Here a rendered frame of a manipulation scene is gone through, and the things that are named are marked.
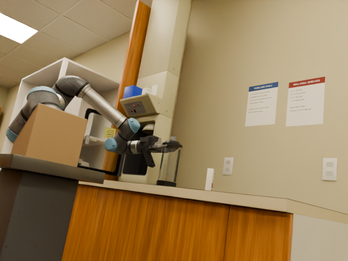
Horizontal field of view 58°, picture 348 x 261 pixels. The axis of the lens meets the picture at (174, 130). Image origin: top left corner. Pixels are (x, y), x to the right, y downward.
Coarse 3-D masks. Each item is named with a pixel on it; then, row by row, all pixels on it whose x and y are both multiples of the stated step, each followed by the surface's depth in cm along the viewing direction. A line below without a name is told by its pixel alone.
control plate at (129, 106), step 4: (124, 104) 217; (128, 104) 214; (132, 104) 211; (136, 104) 208; (140, 104) 205; (128, 108) 216; (132, 108) 213; (136, 108) 210; (140, 108) 208; (128, 112) 218; (132, 112) 216; (136, 112) 213; (140, 112) 210; (144, 112) 207
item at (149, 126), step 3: (147, 123) 214; (150, 123) 211; (153, 123) 210; (144, 126) 214; (147, 126) 210; (150, 126) 209; (153, 126) 209; (144, 129) 210; (147, 129) 209; (150, 129) 208; (153, 129) 207; (144, 132) 220; (147, 132) 221; (150, 132) 223; (153, 132) 223
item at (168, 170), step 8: (168, 144) 161; (168, 152) 161; (176, 152) 162; (168, 160) 160; (176, 160) 161; (160, 168) 162; (168, 168) 159; (176, 168) 161; (160, 176) 160; (168, 176) 158
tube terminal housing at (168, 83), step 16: (144, 80) 224; (160, 80) 210; (176, 80) 213; (160, 96) 206; (176, 96) 223; (160, 112) 202; (160, 128) 201; (160, 160) 199; (128, 176) 207; (144, 176) 195
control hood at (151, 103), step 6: (138, 96) 203; (144, 96) 199; (150, 96) 197; (120, 102) 219; (126, 102) 214; (132, 102) 210; (144, 102) 202; (150, 102) 198; (156, 102) 200; (144, 108) 205; (150, 108) 201; (156, 108) 200; (126, 114) 221; (138, 114) 213; (144, 114) 209; (150, 114) 207
